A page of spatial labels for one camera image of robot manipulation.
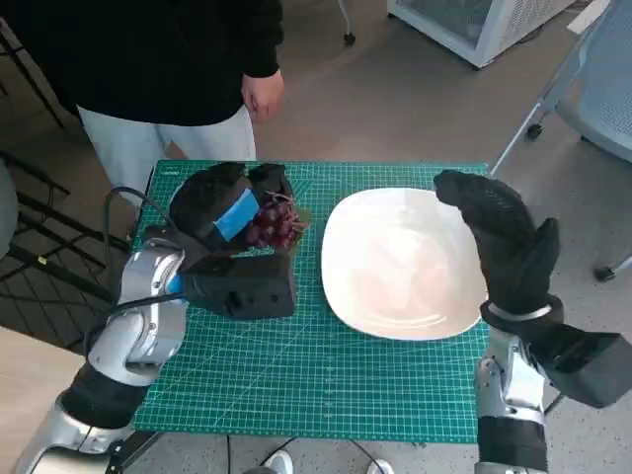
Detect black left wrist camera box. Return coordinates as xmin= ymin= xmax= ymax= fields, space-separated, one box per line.
xmin=177 ymin=251 xmax=297 ymax=320

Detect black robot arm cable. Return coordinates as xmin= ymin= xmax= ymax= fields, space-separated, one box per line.
xmin=84 ymin=185 xmax=190 ymax=359

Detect white cabinet with glass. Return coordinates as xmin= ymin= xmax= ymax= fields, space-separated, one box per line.
xmin=386 ymin=0 xmax=579 ymax=70

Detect grey mesh chair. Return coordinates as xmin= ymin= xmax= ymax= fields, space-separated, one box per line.
xmin=488 ymin=0 xmax=632 ymax=283

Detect white plate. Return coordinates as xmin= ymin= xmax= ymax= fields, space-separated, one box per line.
xmin=320 ymin=187 xmax=490 ymax=341

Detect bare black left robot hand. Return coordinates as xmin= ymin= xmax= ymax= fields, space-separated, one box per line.
xmin=169 ymin=161 xmax=297 ymax=252

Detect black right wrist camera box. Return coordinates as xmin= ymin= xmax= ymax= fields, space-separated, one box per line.
xmin=530 ymin=323 xmax=632 ymax=409

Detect person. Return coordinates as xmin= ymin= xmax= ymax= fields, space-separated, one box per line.
xmin=9 ymin=0 xmax=286 ymax=206

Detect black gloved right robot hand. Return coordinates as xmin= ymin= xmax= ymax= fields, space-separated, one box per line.
xmin=433 ymin=169 xmax=562 ymax=316

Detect red toy grape bunch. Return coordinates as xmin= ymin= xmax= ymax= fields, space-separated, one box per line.
xmin=244 ymin=192 xmax=312 ymax=251

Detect black metal rack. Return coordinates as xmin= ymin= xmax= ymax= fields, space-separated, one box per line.
xmin=0 ymin=14 xmax=134 ymax=342

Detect person's left hand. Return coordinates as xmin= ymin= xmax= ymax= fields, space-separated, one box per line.
xmin=240 ymin=68 xmax=286 ymax=122

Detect beige cardboard piece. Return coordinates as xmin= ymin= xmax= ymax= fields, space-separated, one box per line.
xmin=567 ymin=0 xmax=611 ymax=36

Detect green cutting mat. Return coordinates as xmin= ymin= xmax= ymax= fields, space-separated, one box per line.
xmin=132 ymin=160 xmax=493 ymax=440

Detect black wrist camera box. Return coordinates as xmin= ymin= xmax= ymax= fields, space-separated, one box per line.
xmin=177 ymin=251 xmax=297 ymax=320
xmin=530 ymin=323 xmax=632 ymax=409

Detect grey chair legs with casters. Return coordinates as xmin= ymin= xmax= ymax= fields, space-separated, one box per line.
xmin=337 ymin=0 xmax=357 ymax=47

